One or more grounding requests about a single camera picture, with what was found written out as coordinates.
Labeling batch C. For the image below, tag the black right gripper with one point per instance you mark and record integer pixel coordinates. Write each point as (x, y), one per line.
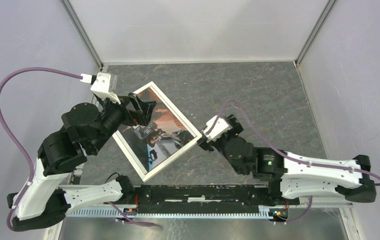
(236, 128)

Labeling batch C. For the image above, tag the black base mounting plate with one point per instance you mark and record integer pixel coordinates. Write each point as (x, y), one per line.
(203, 199)

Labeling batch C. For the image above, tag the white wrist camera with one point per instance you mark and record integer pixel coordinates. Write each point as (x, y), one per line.
(103, 85)
(215, 127)

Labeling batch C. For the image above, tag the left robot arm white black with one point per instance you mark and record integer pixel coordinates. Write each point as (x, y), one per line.
(42, 203)

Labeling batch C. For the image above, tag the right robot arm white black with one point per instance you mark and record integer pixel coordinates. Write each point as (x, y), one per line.
(308, 169)

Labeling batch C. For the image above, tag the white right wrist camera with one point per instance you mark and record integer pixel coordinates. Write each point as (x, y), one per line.
(215, 127)

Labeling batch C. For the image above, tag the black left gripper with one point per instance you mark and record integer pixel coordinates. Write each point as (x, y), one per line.
(139, 117)

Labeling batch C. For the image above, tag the light wooden picture frame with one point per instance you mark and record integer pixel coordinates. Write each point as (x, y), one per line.
(144, 175)

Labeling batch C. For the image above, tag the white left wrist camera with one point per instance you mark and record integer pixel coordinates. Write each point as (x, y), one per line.
(103, 85)

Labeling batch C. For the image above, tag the printed photo with white border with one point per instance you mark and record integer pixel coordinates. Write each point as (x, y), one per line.
(161, 138)

